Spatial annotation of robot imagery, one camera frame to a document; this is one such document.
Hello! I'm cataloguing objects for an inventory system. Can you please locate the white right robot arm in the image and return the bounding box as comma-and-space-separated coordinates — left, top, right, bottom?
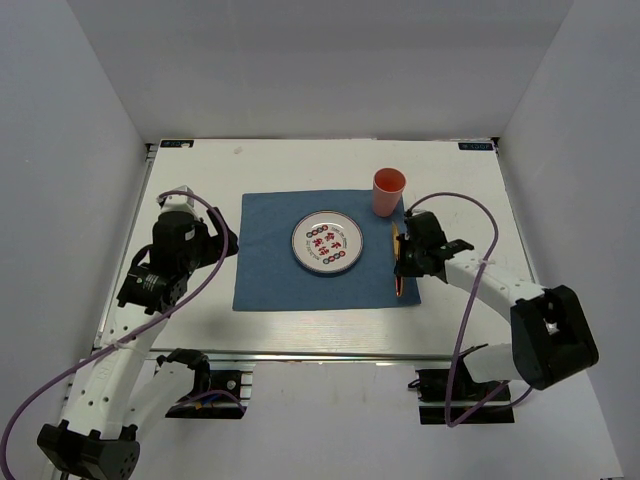
394, 212, 599, 399

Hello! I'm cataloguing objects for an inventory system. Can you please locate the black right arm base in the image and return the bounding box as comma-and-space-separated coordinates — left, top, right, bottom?
407, 368, 516, 427

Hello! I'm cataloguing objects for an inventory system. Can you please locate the blue corner label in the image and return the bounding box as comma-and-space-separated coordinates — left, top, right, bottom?
159, 139, 194, 149
458, 142, 494, 151

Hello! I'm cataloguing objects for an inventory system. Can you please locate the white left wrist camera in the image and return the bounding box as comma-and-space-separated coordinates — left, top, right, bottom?
156, 185, 196, 216

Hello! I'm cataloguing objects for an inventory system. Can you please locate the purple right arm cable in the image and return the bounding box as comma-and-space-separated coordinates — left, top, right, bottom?
403, 192, 539, 429

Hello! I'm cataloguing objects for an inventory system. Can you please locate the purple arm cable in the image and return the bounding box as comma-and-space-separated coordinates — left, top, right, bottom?
0, 192, 246, 469
403, 192, 539, 429

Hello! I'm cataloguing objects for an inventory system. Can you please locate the right blue corner label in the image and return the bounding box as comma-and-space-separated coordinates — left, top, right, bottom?
458, 142, 494, 151

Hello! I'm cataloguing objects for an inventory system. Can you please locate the gold knife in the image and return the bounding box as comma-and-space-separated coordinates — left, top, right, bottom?
391, 222, 404, 298

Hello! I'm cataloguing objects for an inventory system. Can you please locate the white patterned plate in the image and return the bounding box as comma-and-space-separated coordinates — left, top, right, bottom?
291, 210, 364, 275

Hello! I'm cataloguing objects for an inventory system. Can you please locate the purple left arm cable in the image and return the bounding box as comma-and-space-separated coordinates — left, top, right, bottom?
0, 192, 246, 469

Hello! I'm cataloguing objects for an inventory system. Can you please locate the red plastic cup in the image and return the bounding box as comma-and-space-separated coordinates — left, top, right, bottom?
372, 168, 406, 217

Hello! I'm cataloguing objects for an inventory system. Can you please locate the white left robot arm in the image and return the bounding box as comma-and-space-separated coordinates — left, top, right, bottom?
37, 204, 238, 479

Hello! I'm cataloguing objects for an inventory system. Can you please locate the left blue corner label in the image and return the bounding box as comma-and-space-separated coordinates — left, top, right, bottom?
159, 139, 194, 149

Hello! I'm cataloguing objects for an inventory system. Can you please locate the blue cloth napkin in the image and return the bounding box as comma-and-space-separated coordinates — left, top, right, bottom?
233, 190, 421, 312

